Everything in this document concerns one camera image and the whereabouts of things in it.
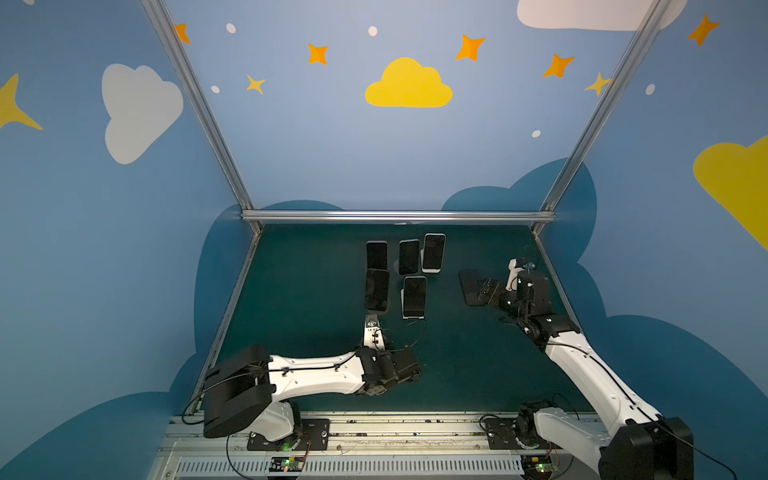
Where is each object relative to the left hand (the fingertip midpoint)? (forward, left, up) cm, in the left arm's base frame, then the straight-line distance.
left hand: (384, 349), depth 82 cm
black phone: (+30, +3, +6) cm, 31 cm away
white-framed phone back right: (+35, -17, +1) cm, 39 cm away
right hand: (+16, -30, +11) cm, 36 cm away
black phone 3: (+17, -9, +1) cm, 20 cm away
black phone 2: (+35, -8, -1) cm, 36 cm away
